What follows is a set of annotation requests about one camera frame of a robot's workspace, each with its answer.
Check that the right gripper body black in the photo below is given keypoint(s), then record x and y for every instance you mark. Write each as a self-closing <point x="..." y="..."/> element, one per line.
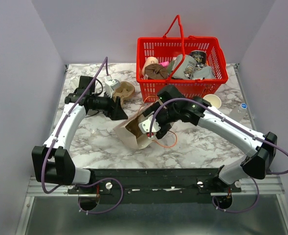
<point x="164" y="117"/>

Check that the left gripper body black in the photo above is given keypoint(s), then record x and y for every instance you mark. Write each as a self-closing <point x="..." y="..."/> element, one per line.
<point x="105" y="105"/>

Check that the white paper takeout bag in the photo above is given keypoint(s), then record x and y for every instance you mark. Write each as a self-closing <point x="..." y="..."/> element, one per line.
<point x="143" y="141"/>

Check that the stack of white paper cups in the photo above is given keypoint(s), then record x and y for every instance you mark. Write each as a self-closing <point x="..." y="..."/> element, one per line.
<point x="214" y="100"/>

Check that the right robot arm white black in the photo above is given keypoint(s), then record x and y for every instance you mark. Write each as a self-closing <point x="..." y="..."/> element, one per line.
<point x="172" y="106"/>

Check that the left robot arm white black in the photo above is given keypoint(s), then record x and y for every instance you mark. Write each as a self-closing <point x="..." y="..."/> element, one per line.
<point x="52" y="162"/>

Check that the grey printed cup in basket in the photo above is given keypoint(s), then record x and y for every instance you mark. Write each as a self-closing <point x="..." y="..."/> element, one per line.
<point x="186" y="69"/>

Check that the brown fabric scrunchie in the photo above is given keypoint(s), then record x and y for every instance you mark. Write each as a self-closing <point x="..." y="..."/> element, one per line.
<point x="155" y="72"/>

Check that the pink item in basket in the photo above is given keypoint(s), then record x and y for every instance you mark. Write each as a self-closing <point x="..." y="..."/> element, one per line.
<point x="164" y="64"/>

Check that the grey pouch in basket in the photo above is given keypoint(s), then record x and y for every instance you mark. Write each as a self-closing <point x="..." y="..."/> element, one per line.
<point x="204" y="73"/>

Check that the beige cup in basket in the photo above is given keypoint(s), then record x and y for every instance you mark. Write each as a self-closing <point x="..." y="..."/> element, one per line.
<point x="149" y="60"/>

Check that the black printed cup in basket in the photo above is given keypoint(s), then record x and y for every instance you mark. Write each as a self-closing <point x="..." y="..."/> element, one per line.
<point x="200" y="58"/>

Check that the red plastic shopping basket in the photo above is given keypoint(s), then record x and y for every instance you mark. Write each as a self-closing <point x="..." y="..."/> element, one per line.
<point x="169" y="49"/>

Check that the clear plastic water bottle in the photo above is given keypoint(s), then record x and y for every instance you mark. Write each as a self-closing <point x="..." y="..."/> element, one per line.
<point x="239" y="112"/>

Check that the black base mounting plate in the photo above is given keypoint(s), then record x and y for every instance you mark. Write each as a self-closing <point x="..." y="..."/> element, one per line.
<point x="155" y="186"/>

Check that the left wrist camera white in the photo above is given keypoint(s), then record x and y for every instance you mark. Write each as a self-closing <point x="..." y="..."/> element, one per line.
<point x="111" y="85"/>

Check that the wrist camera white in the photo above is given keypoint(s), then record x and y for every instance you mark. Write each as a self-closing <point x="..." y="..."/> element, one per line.
<point x="149" y="127"/>
<point x="111" y="85"/>

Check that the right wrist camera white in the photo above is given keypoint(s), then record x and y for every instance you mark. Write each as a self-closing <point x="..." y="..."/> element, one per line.
<point x="149" y="127"/>

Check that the aluminium rail frame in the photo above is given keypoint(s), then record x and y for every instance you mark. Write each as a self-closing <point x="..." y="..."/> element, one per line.
<point x="59" y="214"/>

